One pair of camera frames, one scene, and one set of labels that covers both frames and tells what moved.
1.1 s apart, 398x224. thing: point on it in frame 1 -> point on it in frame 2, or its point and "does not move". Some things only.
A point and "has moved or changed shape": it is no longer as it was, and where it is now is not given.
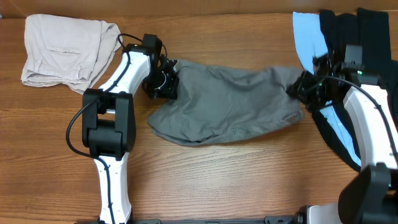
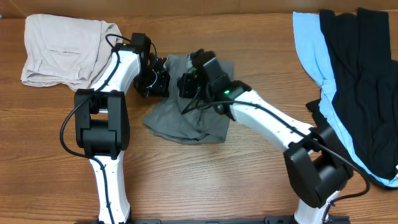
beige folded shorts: (69, 51) does not move
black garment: (359, 45) does not move
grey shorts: (216, 102) has moved or changed shape
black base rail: (268, 219) does not move
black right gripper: (297, 89) -> (183, 83)
